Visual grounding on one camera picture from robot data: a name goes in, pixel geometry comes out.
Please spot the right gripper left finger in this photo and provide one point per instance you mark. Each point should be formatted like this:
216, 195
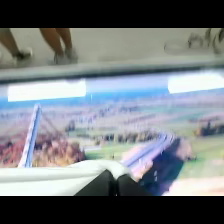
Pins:
100, 187

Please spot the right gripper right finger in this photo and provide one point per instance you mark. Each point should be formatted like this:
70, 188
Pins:
131, 188

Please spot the silver frame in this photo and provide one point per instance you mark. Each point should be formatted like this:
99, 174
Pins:
110, 68

